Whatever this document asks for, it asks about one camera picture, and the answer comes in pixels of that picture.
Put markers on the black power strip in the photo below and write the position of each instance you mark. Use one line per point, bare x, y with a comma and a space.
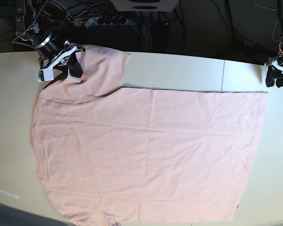
99, 21

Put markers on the black table leg post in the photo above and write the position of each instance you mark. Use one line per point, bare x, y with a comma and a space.
146, 39

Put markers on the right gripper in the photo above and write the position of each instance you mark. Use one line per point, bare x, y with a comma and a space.
57, 50

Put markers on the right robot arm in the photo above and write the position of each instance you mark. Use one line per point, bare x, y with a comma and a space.
34, 21

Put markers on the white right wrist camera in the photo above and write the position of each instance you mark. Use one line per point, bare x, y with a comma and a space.
45, 75

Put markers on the pink T-shirt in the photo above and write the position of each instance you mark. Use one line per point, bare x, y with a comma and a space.
110, 154

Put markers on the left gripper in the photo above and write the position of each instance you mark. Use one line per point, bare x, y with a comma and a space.
274, 74

